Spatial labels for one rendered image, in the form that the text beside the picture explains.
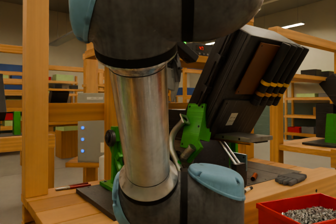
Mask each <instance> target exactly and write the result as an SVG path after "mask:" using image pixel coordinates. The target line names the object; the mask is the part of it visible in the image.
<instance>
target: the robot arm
mask: <svg viewBox="0 0 336 224"><path fill-rule="evenodd" d="M263 2H264V0H68V4H69V17H70V23H71V27H72V31H73V33H74V35H75V36H76V38H77V39H78V40H79V41H81V42H85V43H86V44H89V43H90V42H92V43H93V48H94V53H95V57H96V59H97V61H98V62H99V63H101V64H102V65H104V66H105V67H107V68H108V69H109V75H110V81H111V87H112V93H113V99H114V106H115V112H116V118H117V124H118V130H119V136H120V142H121V149H122V154H123V161H124V166H123V167H122V169H121V170H120V171H119V172H118V173H117V174H116V176H115V178H114V182H113V187H112V200H113V205H112V206H113V212H114V216H115V218H116V220H117V222H118V223H119V224H244V217H245V200H246V196H245V186H244V179H243V178H242V176H241V175H240V174H239V173H238V172H236V171H234V170H232V169H230V168H227V167H224V166H220V165H216V164H210V163H193V164H191V165H190V166H189V168H188V169H187V171H177V169H176V166H175V165H174V163H173V162H172V161H171V160H170V144H169V106H168V90H170V91H171V94H170V96H171V102H174V101H175V98H176V95H177V92H178V89H179V84H180V81H181V71H182V67H181V62H180V58H181V59H182V60H183V61H184V62H186V63H187V64H189V63H194V62H196V61H197V59H198V58H199V55H198V54H196V53H195V52H194V51H193V50H192V49H191V48H190V47H189V46H188V45H187V44H186V43H184V42H205V41H211V40H215V39H218V38H222V37H224V36H227V35H229V34H231V33H233V32H235V31H237V30H239V29H240V28H242V27H243V26H244V25H246V24H247V23H248V22H249V21H250V20H251V19H252V18H253V17H254V16H255V15H256V14H257V13H258V11H259V10H260V8H261V6H262V5H263Z"/></svg>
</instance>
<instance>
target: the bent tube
mask: <svg viewBox="0 0 336 224"><path fill-rule="evenodd" d="M180 117H181V119H180V120H179V122H178V123H177V124H176V125H175V126H174V127H173V129H172V130H171V132H170V134H169V153H170V156H171V158H172V160H173V163H174V165H175V167H176V170H177V171H181V170H180V168H183V166H182V164H179V163H178V160H179V161H180V159H179V157H178V155H177V153H176V150H175V146H174V142H175V137H176V135H177V133H178V131H179V130H180V129H181V128H182V127H183V126H184V125H185V124H187V125H190V122H189V119H188V117H187V115H184V114H180Z"/></svg>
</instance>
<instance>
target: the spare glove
mask: <svg viewBox="0 0 336 224"><path fill-rule="evenodd" d="M306 178H307V175H306V174H303V173H297V172H292V173H287V174H280V175H278V176H277V177H276V178H275V182H277V183H279V184H283V185H289V186H293V185H295V184H297V183H300V182H302V181H304V180H305V179H306Z"/></svg>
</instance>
